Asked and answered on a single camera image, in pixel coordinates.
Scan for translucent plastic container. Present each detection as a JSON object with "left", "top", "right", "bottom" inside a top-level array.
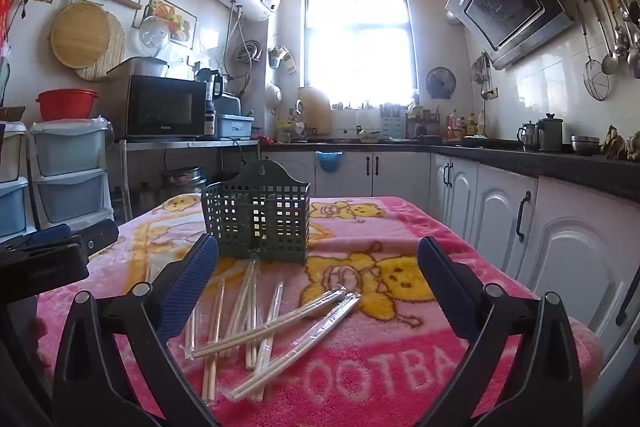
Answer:
[{"left": 107, "top": 56, "right": 171, "bottom": 80}]

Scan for black microwave oven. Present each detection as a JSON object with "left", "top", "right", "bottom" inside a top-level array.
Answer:
[{"left": 122, "top": 74, "right": 208, "bottom": 140}]

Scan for wire skimmer strainer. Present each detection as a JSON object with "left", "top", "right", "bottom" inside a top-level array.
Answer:
[{"left": 576, "top": 4, "right": 611, "bottom": 102}]

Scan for coiled hose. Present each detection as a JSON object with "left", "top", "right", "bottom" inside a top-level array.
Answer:
[{"left": 235, "top": 39, "right": 263, "bottom": 65}]

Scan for row of hanging steel utensils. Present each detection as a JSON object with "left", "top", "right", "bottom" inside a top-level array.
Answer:
[{"left": 587, "top": 0, "right": 640, "bottom": 80}]

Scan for red plastic basin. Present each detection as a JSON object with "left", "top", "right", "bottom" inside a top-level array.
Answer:
[{"left": 36, "top": 88, "right": 99, "bottom": 122}]

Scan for steel bowl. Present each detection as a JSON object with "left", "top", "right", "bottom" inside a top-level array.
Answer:
[{"left": 570, "top": 136, "right": 601, "bottom": 156}]

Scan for white hanging colander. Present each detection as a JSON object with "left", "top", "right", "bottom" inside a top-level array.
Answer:
[{"left": 264, "top": 83, "right": 283, "bottom": 115}]

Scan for wooden cutting board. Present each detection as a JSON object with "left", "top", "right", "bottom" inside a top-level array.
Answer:
[{"left": 299, "top": 86, "right": 332, "bottom": 135}]

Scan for pink bear printed blanket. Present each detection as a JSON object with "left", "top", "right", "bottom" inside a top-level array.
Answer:
[{"left": 35, "top": 194, "right": 606, "bottom": 427}]

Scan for dark green pot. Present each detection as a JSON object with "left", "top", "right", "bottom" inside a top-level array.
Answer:
[{"left": 537, "top": 113, "right": 565, "bottom": 152}]

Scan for round wall vent fan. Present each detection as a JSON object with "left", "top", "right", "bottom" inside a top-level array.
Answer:
[{"left": 426, "top": 67, "right": 457, "bottom": 100}]

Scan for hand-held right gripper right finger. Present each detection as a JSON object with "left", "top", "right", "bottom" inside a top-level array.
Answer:
[{"left": 417, "top": 236, "right": 583, "bottom": 427}]

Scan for hanging small ladles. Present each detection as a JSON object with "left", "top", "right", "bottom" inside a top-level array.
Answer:
[{"left": 471, "top": 52, "right": 493, "bottom": 100}]

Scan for black cooktop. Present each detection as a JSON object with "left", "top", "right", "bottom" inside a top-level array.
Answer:
[{"left": 462, "top": 134, "right": 521, "bottom": 150}]

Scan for red hanging ornament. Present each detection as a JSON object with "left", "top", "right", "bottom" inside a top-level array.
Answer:
[{"left": 0, "top": 0, "right": 16, "bottom": 52}]

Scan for brown knobby object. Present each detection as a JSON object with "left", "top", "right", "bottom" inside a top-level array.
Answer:
[{"left": 602, "top": 125, "right": 640, "bottom": 160}]

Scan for grey plastic dish box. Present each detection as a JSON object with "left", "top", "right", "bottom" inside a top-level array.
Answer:
[{"left": 215, "top": 114, "right": 255, "bottom": 138}]

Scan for black blender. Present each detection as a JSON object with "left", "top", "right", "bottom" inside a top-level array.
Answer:
[{"left": 195, "top": 68, "right": 224, "bottom": 135}]

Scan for yellow sink caddy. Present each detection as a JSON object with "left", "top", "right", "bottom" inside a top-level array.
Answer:
[{"left": 276, "top": 119, "right": 307, "bottom": 142}]

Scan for steel kitchen shelf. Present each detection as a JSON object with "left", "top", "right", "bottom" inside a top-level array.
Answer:
[{"left": 117, "top": 138, "right": 261, "bottom": 218}]

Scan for kitchen window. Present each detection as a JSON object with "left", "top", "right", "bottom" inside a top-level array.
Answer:
[{"left": 302, "top": 0, "right": 420, "bottom": 90}]

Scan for glass french press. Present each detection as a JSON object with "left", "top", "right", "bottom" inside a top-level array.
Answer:
[{"left": 517, "top": 122, "right": 538, "bottom": 152}]

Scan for water heater hoses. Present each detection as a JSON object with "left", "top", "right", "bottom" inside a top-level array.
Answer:
[{"left": 224, "top": 4, "right": 252, "bottom": 98}]

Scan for green plastic utensil basket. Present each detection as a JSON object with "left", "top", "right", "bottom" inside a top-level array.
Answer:
[{"left": 201, "top": 159, "right": 312, "bottom": 265}]

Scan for round bamboo board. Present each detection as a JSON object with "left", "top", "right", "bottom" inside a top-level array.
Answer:
[{"left": 50, "top": 2, "right": 113, "bottom": 70}]

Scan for black countertop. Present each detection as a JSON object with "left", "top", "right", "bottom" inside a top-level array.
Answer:
[{"left": 260, "top": 138, "right": 640, "bottom": 202}]

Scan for blue hanging bin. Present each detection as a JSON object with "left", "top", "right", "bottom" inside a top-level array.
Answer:
[{"left": 315, "top": 150, "right": 343, "bottom": 174}]

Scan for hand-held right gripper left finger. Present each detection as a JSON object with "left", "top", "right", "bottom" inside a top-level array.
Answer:
[{"left": 52, "top": 233, "right": 221, "bottom": 427}]

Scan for black power cable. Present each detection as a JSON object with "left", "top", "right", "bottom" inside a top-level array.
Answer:
[{"left": 227, "top": 138, "right": 249, "bottom": 168}]

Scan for stacked steel pots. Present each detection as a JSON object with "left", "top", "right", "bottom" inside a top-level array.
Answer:
[{"left": 160, "top": 167, "right": 207, "bottom": 202}]

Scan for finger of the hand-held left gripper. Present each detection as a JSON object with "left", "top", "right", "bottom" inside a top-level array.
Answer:
[
  {"left": 0, "top": 223, "right": 72, "bottom": 253},
  {"left": 75, "top": 221, "right": 120, "bottom": 260}
]

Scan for black spice rack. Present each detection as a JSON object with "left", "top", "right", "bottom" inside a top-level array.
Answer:
[{"left": 407, "top": 104, "right": 441, "bottom": 140}]

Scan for clear plastic dome cover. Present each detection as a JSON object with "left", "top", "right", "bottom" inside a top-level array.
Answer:
[{"left": 139, "top": 17, "right": 171, "bottom": 58}]

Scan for bunch of chopsticks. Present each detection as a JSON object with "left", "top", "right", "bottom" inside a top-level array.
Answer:
[{"left": 182, "top": 257, "right": 362, "bottom": 405}]

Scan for blue plastic drawer cabinet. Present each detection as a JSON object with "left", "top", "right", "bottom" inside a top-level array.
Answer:
[
  {"left": 0, "top": 122, "right": 31, "bottom": 243},
  {"left": 27, "top": 117, "right": 113, "bottom": 228}
]

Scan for teal knife block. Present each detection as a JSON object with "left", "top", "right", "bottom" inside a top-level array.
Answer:
[{"left": 381, "top": 103, "right": 408, "bottom": 138}]

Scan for round straw mat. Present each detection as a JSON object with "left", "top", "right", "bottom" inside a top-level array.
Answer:
[{"left": 75, "top": 14, "right": 127, "bottom": 82}]

